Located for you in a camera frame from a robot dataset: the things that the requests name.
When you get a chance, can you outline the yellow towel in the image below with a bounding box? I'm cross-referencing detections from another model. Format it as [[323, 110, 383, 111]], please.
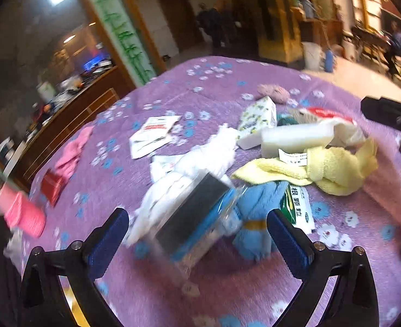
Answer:
[[230, 138, 379, 197]]

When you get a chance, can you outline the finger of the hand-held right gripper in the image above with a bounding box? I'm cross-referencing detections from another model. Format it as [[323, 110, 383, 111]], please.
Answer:
[[360, 96, 401, 137]]

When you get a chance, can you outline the lemon print tissue pack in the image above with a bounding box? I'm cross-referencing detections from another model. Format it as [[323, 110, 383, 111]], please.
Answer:
[[237, 95, 278, 150]]

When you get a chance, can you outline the blue bottle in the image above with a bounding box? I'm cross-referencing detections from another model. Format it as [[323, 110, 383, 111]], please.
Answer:
[[324, 49, 335, 73]]

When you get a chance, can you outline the wooden counter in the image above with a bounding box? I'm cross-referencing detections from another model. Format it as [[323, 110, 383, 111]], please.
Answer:
[[0, 64, 137, 191]]

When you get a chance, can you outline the pink knitted pouch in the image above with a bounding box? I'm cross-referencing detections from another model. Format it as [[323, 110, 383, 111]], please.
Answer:
[[257, 83, 290, 105]]

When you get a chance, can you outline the bamboo painted window frame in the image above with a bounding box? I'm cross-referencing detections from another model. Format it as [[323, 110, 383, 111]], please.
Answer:
[[81, 0, 158, 87]]

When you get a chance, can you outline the white sachet with dark print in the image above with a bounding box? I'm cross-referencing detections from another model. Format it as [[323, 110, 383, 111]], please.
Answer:
[[129, 132, 174, 159]]

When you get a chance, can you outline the red wallet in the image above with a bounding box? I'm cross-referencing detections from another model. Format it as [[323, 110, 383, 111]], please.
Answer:
[[40, 169, 65, 206]]

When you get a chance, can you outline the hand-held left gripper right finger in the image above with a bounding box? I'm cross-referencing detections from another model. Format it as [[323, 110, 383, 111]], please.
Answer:
[[267, 209, 381, 327]]

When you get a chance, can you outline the green and white medicine packet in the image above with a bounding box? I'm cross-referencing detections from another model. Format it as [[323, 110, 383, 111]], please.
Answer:
[[281, 183, 316, 235]]

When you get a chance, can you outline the blue towel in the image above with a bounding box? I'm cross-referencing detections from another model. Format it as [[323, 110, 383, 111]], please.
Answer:
[[233, 180, 290, 263]]

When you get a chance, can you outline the white towel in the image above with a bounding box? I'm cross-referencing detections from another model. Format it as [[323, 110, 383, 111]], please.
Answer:
[[125, 123, 239, 246]]

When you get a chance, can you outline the red and white plastic bag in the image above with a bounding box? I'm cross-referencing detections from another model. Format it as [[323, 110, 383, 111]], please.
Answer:
[[297, 107, 366, 148]]

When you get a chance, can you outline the wooden door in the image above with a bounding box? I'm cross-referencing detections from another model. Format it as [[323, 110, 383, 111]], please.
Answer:
[[155, 0, 206, 54]]

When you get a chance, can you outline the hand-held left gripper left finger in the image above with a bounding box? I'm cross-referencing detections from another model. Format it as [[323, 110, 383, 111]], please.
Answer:
[[18, 207, 130, 327]]

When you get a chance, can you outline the white bucket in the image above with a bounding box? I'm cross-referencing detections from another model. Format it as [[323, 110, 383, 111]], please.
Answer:
[[302, 41, 324, 71]]

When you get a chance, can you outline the white foam block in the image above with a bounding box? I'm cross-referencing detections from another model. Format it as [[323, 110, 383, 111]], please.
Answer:
[[261, 123, 335, 159]]

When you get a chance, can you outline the purple floral tablecloth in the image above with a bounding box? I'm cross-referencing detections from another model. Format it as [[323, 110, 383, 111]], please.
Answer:
[[28, 55, 401, 327]]

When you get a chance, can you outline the pink knitted basket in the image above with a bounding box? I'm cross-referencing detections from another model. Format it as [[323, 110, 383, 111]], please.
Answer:
[[0, 181, 47, 239]]

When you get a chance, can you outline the pink cloth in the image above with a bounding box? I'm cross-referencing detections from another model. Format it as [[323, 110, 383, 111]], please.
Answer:
[[53, 125, 95, 179]]

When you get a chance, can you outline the clear box with dark insert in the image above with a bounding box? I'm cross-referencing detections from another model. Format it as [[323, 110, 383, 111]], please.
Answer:
[[152, 173, 239, 281]]

